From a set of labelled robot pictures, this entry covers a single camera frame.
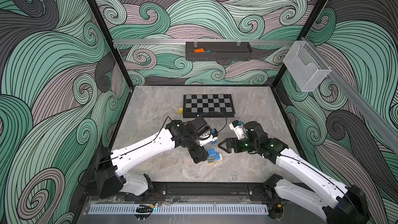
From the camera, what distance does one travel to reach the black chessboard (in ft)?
3.37

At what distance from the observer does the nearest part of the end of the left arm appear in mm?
493

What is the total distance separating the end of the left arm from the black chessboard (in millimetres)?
399
